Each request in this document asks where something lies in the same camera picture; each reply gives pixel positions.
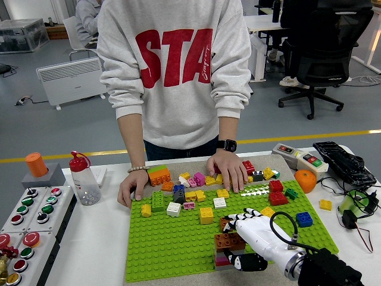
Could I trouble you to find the person's left hand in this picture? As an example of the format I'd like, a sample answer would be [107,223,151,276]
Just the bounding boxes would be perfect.
[207,150,249,193]

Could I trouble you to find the white black-fingered right robot hand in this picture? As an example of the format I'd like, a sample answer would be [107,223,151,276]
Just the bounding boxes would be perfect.
[222,207,307,278]

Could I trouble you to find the person's right hand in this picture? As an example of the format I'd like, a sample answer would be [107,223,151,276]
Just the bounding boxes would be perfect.
[117,170,149,209]

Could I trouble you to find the green studded baseplate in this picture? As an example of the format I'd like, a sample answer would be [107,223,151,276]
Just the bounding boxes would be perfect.
[124,179,339,283]

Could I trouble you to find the lime green flat brick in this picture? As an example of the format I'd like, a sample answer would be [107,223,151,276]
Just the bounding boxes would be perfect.
[148,165,168,176]

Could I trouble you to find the large orange brick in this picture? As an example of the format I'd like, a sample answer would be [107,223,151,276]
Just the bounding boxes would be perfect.
[148,170,173,187]

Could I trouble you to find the tall lime green brick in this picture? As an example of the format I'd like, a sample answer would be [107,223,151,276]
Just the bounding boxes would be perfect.
[151,190,165,213]

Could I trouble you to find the wide red brick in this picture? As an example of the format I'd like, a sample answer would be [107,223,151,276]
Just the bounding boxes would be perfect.
[267,191,289,206]

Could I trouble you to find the tall yellow brick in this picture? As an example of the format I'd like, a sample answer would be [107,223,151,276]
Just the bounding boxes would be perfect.
[199,207,214,225]

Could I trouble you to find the black wristwatch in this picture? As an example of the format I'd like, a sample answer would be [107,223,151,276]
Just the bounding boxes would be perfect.
[216,139,238,152]

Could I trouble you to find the clear bottle red cap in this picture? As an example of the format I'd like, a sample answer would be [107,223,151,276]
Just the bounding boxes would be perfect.
[68,150,102,207]

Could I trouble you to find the grey station red black buttons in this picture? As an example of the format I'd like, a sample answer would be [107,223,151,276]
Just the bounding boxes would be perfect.
[271,142,301,170]

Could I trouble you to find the person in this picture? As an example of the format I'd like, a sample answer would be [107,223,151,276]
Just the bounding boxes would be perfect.
[267,0,358,89]
[74,0,104,48]
[96,0,253,161]

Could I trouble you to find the orange fruit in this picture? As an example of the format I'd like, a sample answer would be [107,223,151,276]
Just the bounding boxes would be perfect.
[293,169,317,194]

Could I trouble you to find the grey station red green buttons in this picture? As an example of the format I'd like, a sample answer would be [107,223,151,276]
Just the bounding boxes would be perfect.
[293,150,329,181]

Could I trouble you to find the grey block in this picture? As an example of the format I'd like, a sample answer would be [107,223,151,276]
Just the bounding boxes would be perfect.
[21,162,66,189]

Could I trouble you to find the white box with green buttons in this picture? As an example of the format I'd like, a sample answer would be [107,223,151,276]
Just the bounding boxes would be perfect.
[0,186,49,234]
[26,185,77,239]

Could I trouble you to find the small black module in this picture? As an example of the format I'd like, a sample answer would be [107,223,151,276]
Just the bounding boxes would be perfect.
[341,209,358,230]

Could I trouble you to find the green tape roll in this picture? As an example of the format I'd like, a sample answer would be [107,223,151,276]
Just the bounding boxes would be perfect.
[339,189,370,217]

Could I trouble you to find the orange cylinder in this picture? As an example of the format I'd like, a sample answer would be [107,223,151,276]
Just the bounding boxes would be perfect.
[24,152,49,179]

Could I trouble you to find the black plastic-wrapped device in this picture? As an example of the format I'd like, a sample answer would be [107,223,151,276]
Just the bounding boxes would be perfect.
[312,140,377,190]

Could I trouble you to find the white ribbed panel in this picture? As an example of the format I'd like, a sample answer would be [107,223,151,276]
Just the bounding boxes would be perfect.
[249,35,267,83]

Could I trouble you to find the black power plug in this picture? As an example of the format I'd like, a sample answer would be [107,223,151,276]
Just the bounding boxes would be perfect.
[362,190,380,214]

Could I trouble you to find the white box with mushroom button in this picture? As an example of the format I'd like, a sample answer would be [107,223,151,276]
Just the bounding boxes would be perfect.
[5,231,62,286]
[0,231,26,263]

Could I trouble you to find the white panel heater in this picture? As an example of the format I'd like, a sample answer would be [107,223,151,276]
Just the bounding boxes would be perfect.
[35,57,108,112]

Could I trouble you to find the floor socket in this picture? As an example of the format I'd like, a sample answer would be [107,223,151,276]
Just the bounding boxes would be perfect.
[14,95,33,107]

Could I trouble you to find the black office chair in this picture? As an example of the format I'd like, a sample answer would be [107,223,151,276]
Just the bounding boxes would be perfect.
[278,5,376,120]

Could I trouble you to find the white desk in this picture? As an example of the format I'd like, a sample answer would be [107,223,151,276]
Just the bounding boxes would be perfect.
[351,2,381,75]
[243,14,288,81]

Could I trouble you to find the brass fitting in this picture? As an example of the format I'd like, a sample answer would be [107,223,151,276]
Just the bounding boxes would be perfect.
[0,255,10,285]

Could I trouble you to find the white chair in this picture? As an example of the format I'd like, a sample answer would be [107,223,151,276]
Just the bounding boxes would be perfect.
[63,16,101,62]

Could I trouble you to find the black bottle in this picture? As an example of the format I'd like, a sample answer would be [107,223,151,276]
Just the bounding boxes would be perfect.
[271,0,282,24]

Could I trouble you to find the wooden crate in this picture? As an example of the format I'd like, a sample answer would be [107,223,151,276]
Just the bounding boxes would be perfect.
[45,25,68,41]

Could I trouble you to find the white switch plate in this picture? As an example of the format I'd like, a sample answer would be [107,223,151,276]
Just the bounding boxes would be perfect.
[88,166,108,188]

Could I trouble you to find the black cable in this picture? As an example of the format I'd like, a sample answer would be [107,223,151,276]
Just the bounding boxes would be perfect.
[316,176,371,209]

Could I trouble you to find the red wire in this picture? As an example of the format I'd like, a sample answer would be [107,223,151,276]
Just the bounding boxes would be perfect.
[355,222,374,253]

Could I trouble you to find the red valve handle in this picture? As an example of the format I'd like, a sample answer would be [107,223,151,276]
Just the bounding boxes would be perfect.
[0,245,20,260]

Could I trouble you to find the black floor cables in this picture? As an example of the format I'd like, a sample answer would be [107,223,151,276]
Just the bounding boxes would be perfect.
[0,63,19,79]

